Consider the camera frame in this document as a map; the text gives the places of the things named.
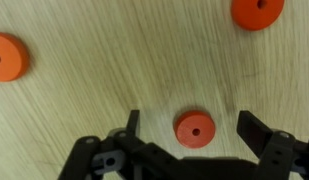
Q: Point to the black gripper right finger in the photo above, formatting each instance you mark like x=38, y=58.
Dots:
x=274, y=150

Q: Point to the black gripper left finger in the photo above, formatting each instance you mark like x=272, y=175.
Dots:
x=84, y=160

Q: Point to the orange wooden disc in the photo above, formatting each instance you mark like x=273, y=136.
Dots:
x=250, y=18
x=187, y=136
x=10, y=63

